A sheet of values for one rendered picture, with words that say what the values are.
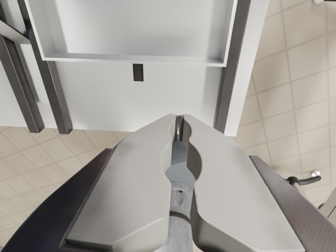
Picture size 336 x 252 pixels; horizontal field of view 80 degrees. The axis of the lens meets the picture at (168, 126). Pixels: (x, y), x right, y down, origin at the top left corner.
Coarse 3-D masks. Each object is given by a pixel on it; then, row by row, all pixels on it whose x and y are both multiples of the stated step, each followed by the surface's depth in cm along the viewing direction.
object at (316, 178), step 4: (312, 172) 156; (316, 172) 156; (292, 176) 148; (312, 176) 153; (316, 176) 151; (320, 176) 152; (288, 180) 147; (292, 180) 146; (296, 180) 145; (300, 180) 147; (304, 180) 148; (308, 180) 148; (312, 180) 148; (316, 180) 150; (320, 180) 151; (300, 184) 147; (304, 184) 147
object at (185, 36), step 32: (32, 0) 26; (64, 0) 28; (96, 0) 27; (128, 0) 27; (160, 0) 27; (192, 0) 27; (224, 0) 27; (64, 32) 30; (96, 32) 30; (128, 32) 29; (160, 32) 29; (192, 32) 29; (224, 32) 28; (192, 64) 28; (224, 64) 28
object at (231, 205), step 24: (192, 120) 11; (192, 144) 9; (216, 144) 9; (192, 168) 9; (216, 168) 8; (240, 168) 8; (216, 192) 7; (240, 192) 7; (264, 192) 7; (192, 216) 7; (216, 216) 6; (240, 216) 6; (264, 216) 6; (216, 240) 6; (240, 240) 5; (264, 240) 5; (288, 240) 5
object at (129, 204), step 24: (168, 120) 11; (120, 144) 9; (144, 144) 9; (168, 144) 9; (120, 168) 8; (144, 168) 8; (96, 192) 7; (120, 192) 7; (144, 192) 7; (168, 192) 7; (96, 216) 6; (120, 216) 6; (144, 216) 6; (168, 216) 6; (72, 240) 5; (96, 240) 5; (120, 240) 5; (144, 240) 6
